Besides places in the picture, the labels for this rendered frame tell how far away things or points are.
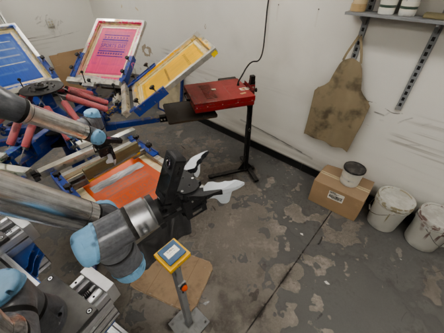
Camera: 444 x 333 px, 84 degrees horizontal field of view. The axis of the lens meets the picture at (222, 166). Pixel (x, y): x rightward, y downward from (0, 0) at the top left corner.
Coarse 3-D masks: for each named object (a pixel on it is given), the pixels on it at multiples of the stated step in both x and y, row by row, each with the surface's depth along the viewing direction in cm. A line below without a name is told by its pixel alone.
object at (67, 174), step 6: (126, 144) 183; (114, 150) 178; (150, 156) 174; (156, 156) 172; (90, 162) 167; (156, 162) 172; (162, 162) 167; (72, 168) 162; (78, 168) 162; (66, 174) 157; (72, 174) 160; (138, 240) 123
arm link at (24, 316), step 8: (0, 312) 43; (8, 312) 50; (16, 312) 53; (24, 312) 54; (32, 312) 55; (0, 320) 43; (8, 320) 45; (16, 320) 48; (24, 320) 49; (32, 320) 54; (0, 328) 42; (8, 328) 44; (16, 328) 47; (24, 328) 48; (32, 328) 51
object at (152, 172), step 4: (132, 160) 174; (136, 160) 174; (140, 160) 174; (124, 164) 171; (128, 164) 171; (132, 164) 171; (144, 164) 171; (116, 168) 167; (120, 168) 167; (124, 168) 167; (140, 168) 167; (144, 168) 167; (148, 168) 167; (152, 168) 167; (116, 172) 164; (132, 172) 164; (148, 172) 164; (152, 172) 164; (156, 172) 164; (160, 172) 164; (124, 176) 161; (156, 176) 161
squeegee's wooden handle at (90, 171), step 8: (136, 144) 157; (120, 152) 151; (128, 152) 155; (136, 152) 160; (104, 160) 145; (120, 160) 154; (88, 168) 140; (96, 168) 144; (104, 168) 148; (88, 176) 142
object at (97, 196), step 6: (108, 174) 163; (96, 180) 158; (120, 180) 158; (84, 186) 154; (90, 186) 154; (108, 186) 154; (90, 192) 150; (96, 192) 150; (96, 198) 146; (102, 198) 146
